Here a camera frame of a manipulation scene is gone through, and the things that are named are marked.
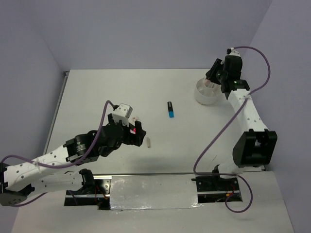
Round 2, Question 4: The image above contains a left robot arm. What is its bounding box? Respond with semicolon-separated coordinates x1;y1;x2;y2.
0;114;146;207

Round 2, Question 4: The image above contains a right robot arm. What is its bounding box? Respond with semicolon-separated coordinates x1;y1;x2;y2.
202;50;277;190

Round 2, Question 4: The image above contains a white boxed eraser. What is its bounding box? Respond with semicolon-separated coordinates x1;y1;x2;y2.
131;116;141;123

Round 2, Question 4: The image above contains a white round divided organizer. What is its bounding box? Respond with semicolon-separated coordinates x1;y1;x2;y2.
194;78;222;105

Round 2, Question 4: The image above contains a blue black highlighter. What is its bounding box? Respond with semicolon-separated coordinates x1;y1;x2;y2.
167;101;174;118

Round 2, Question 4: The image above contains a silver foil sheet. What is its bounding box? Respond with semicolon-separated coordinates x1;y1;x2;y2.
110;174;199;210

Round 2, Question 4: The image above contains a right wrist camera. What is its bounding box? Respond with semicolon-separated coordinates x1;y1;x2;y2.
226;48;241;57

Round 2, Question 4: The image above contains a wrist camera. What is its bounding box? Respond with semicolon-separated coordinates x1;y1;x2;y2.
226;48;241;57
112;103;133;126

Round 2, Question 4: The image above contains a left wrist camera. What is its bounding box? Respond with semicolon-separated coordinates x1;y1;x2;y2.
112;103;133;126

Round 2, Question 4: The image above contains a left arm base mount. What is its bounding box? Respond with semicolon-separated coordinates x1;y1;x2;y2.
64;175;112;211

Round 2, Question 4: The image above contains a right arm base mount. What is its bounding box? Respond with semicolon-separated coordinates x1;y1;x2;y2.
191;176;242;203

